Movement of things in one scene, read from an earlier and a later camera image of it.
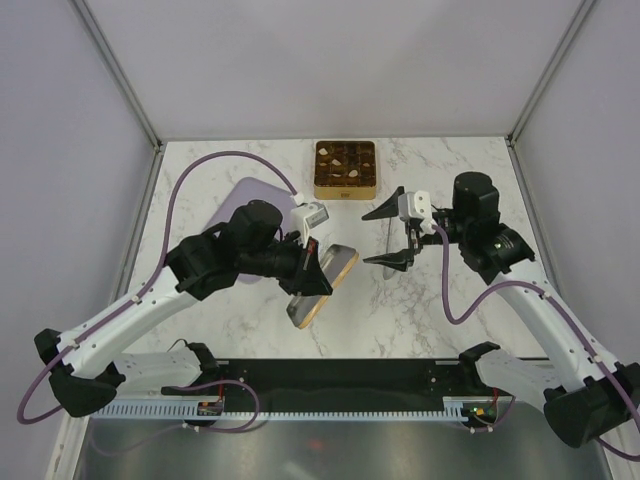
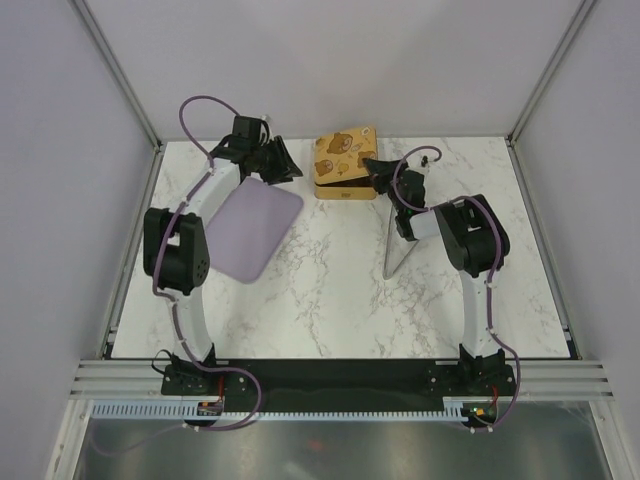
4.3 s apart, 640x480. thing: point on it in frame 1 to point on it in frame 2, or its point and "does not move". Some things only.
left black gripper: (307, 278) to (285, 169)
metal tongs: (388, 273) does not move
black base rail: (347, 382) does not move
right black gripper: (402, 259) to (381, 170)
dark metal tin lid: (336, 262) to (341, 155)
